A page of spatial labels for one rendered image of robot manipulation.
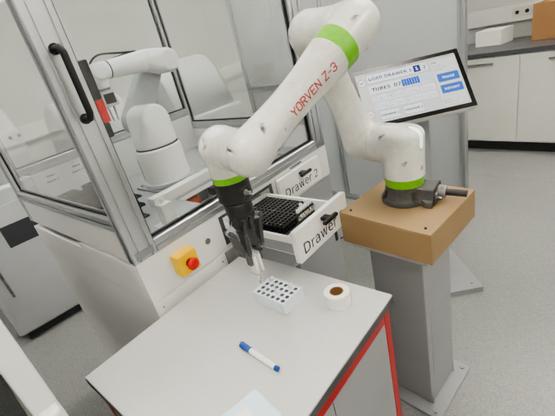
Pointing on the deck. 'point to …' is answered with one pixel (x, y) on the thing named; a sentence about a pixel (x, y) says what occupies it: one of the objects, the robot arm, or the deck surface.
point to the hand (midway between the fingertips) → (255, 262)
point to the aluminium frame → (74, 229)
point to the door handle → (73, 81)
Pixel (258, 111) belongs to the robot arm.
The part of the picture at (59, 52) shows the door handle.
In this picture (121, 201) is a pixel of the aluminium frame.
